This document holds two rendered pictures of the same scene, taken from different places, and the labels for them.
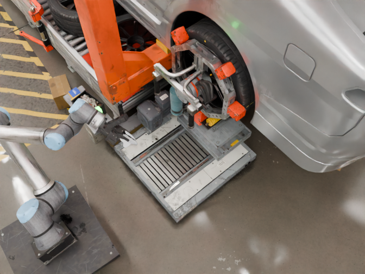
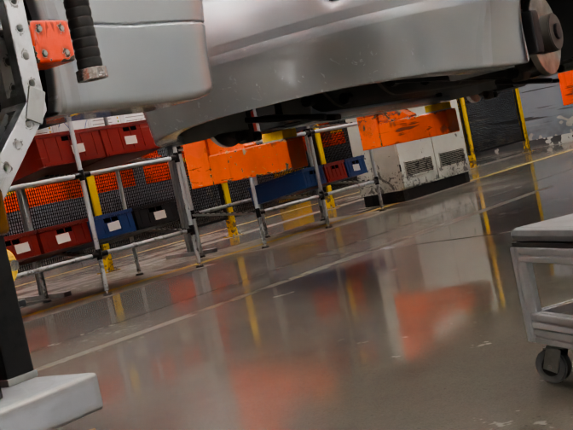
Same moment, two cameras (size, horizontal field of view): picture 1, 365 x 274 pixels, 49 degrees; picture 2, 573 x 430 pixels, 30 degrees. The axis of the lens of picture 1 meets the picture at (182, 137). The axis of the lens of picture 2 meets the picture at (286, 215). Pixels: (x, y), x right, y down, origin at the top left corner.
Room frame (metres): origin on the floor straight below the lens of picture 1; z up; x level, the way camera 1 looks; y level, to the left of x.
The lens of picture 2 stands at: (1.52, 1.48, 0.58)
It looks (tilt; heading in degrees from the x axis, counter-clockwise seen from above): 3 degrees down; 255
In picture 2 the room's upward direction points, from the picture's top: 12 degrees counter-clockwise
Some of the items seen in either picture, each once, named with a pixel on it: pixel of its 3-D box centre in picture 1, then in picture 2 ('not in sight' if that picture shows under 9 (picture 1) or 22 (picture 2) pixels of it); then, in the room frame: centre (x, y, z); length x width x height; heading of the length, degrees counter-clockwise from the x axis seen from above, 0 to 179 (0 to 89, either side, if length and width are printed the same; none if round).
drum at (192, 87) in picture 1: (193, 86); not in sight; (1.57, -0.07, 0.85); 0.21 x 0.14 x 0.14; 130
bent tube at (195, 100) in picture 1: (198, 82); not in sight; (1.46, -0.09, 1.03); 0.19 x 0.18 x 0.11; 130
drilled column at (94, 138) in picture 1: (92, 123); not in sight; (1.70, 0.72, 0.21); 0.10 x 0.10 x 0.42; 40
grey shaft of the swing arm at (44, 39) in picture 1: (41, 29); not in sight; (2.64, 1.26, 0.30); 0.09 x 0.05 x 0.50; 40
